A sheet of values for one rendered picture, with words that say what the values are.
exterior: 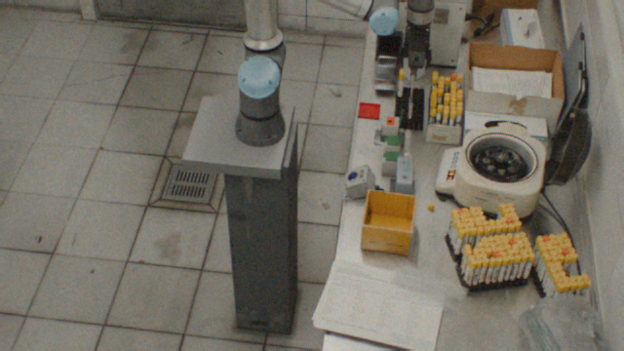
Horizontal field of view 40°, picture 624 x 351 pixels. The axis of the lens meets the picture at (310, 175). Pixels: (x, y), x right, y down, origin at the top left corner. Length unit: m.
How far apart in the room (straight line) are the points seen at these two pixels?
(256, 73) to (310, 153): 1.44
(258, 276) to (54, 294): 0.88
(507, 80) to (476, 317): 0.89
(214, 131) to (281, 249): 0.48
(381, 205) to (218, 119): 0.59
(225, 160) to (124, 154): 1.45
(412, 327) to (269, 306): 1.01
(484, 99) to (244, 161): 0.74
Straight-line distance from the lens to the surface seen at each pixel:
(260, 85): 2.41
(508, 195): 2.39
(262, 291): 3.02
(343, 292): 2.22
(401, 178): 2.38
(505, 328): 2.23
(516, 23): 3.07
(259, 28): 2.48
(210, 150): 2.53
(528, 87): 2.80
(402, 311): 2.20
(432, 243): 2.36
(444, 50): 2.88
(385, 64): 2.84
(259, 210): 2.70
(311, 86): 4.17
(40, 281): 3.50
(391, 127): 2.57
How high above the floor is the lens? 2.67
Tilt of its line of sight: 46 degrees down
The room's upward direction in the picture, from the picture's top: 1 degrees clockwise
